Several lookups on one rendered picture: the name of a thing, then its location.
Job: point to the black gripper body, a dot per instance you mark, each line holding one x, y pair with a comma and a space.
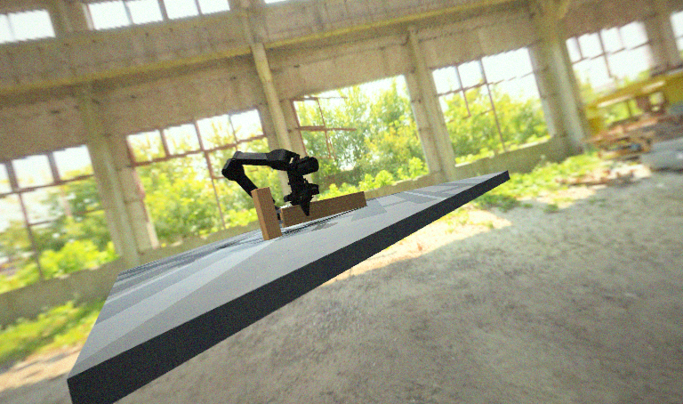
299, 190

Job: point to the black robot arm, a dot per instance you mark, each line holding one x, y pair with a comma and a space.
277, 159

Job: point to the brown wooden post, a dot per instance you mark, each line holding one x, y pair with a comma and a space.
266, 213

